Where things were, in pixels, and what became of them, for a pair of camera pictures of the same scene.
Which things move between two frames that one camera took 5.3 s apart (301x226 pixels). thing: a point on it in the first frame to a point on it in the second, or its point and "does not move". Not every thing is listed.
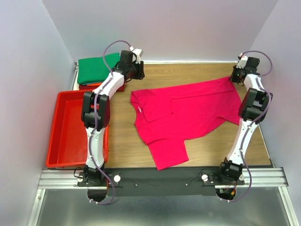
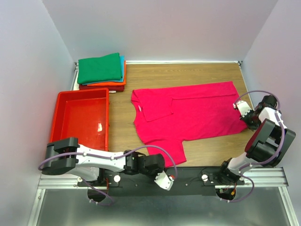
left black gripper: x=140 y=75 to x=157 y=172
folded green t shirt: x=94 y=70 does not move
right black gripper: x=231 y=78 to x=251 y=127
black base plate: x=158 y=181 does not move
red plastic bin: x=68 y=140 does not move
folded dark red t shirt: x=83 y=87 does not move
